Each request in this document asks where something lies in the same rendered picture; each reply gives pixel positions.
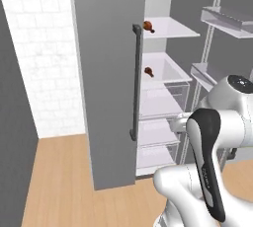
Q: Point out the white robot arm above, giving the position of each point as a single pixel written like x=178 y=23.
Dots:
x=204 y=145

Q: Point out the brown chicken drumstick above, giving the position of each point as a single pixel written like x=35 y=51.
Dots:
x=147 y=25
x=148 y=71

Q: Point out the clear fridge door bin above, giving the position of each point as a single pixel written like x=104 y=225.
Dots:
x=204 y=74
x=227 y=20

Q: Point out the white glass fridge shelf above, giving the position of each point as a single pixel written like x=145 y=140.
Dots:
x=164 y=69
x=171 y=28

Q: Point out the clear fridge drawer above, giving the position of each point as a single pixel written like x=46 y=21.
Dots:
x=154 y=145
x=161 y=101

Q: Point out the dark grey cabinet side panel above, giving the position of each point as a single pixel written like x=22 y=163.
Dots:
x=15 y=132

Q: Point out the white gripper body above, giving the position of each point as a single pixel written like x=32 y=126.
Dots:
x=178 y=123

